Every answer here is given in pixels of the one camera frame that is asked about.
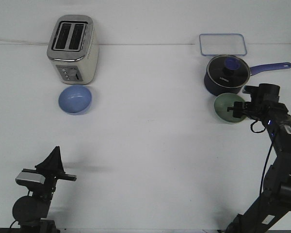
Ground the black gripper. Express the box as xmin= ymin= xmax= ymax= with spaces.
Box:
xmin=227 ymin=83 xmax=280 ymax=119
xmin=22 ymin=146 xmax=77 ymax=201

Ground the green bowl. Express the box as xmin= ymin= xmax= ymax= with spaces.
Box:
xmin=213 ymin=93 xmax=246 ymax=123

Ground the blue bowl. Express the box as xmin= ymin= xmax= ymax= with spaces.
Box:
xmin=58 ymin=85 xmax=93 ymax=116

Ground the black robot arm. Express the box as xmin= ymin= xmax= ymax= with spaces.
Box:
xmin=225 ymin=83 xmax=291 ymax=233
xmin=12 ymin=146 xmax=77 ymax=233

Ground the dark blue saucepan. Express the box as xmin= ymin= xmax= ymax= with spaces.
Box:
xmin=204 ymin=61 xmax=291 ymax=96

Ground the glass pot lid blue knob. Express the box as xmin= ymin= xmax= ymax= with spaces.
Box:
xmin=207 ymin=55 xmax=250 ymax=88

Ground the clear blue-rimmed container lid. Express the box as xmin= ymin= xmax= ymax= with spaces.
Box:
xmin=199 ymin=33 xmax=247 ymax=56

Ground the silver two-slot toaster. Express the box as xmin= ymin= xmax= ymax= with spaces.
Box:
xmin=47 ymin=15 xmax=99 ymax=85

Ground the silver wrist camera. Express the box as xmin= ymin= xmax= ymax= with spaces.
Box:
xmin=15 ymin=171 xmax=46 ymax=186
xmin=242 ymin=85 xmax=259 ymax=95

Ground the white toaster power cable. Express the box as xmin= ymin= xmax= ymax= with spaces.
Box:
xmin=0 ymin=36 xmax=50 ymax=46

